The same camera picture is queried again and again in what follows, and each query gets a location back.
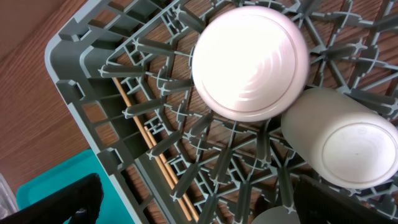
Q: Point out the clear plastic bin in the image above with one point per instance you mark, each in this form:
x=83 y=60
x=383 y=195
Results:
x=8 y=201

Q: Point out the small pink bowl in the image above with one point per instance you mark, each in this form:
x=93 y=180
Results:
x=250 y=64

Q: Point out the teal serving tray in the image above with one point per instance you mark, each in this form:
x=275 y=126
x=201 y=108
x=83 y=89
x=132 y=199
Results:
x=68 y=172

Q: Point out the small white cup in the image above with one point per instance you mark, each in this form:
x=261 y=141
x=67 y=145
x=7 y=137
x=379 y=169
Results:
x=345 y=142

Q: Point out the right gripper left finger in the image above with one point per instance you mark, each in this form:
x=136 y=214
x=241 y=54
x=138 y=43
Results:
x=79 y=202

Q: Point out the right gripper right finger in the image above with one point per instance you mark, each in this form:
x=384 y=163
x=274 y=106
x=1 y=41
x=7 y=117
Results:
x=316 y=203

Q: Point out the grey bowl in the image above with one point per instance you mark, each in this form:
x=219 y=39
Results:
x=277 y=215

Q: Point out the wooden chopstick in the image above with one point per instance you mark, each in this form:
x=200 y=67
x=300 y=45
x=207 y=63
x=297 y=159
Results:
x=174 y=178
x=149 y=143

